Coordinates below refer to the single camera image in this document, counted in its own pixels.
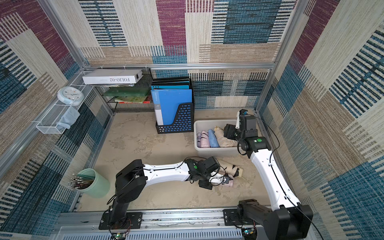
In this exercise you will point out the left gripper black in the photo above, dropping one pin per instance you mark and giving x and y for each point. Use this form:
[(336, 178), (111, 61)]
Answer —
[(206, 185)]

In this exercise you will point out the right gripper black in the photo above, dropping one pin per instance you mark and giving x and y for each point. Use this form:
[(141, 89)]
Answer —
[(229, 132)]

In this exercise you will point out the beige umbrella front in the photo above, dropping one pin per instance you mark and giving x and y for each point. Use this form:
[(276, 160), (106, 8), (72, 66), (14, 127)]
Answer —
[(225, 138)]

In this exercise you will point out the beige umbrella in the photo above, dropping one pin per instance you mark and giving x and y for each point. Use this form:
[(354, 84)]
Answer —
[(231, 169), (225, 138)]

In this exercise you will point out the pale pink small umbrella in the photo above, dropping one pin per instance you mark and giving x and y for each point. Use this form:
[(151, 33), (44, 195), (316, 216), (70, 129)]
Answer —
[(204, 140)]

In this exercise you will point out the blue umbrella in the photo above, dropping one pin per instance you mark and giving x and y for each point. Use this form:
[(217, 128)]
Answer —
[(213, 139)]

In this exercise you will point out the purple umbrella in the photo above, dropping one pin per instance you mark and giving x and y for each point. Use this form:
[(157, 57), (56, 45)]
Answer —
[(199, 135)]

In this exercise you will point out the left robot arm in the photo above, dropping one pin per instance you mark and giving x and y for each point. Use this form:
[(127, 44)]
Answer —
[(136, 176)]

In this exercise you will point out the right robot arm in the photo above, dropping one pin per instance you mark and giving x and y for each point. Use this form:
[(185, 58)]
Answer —
[(286, 218)]

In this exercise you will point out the grey plastic storage box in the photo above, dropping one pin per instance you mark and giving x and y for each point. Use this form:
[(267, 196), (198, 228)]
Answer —
[(205, 125)]

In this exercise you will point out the white folio box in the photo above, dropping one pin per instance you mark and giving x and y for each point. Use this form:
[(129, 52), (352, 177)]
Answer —
[(111, 76)]

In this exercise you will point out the black mesh file holder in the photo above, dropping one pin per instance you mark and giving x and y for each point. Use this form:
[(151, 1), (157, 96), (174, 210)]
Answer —
[(183, 122)]

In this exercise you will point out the blue clip file folder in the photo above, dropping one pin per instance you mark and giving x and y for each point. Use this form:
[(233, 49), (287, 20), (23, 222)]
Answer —
[(166, 103)]

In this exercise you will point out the red book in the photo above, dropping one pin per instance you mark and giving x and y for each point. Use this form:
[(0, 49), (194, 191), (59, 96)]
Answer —
[(134, 100)]

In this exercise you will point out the teal file folder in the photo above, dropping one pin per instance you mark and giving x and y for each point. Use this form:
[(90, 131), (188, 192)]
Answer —
[(170, 87)]

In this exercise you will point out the mint green pen cup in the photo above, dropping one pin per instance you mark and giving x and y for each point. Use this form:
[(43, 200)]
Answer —
[(90, 182)]

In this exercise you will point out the light blue cloth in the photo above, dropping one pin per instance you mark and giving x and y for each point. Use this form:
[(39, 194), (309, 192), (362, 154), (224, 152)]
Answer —
[(68, 119)]

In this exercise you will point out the white round clock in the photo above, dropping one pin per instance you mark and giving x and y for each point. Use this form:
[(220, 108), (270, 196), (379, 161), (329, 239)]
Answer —
[(70, 96)]

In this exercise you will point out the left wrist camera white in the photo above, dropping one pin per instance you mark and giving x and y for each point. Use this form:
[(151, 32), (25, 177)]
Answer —
[(223, 180)]

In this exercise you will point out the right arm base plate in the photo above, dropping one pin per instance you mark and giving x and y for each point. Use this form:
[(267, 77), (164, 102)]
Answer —
[(233, 218)]

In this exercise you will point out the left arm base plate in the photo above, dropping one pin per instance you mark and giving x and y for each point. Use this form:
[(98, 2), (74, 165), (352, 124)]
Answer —
[(132, 220)]

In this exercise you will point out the black wire shelf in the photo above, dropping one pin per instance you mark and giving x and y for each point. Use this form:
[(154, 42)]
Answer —
[(115, 107)]

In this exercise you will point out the white wire basket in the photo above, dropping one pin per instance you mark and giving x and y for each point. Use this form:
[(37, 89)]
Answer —
[(48, 123)]

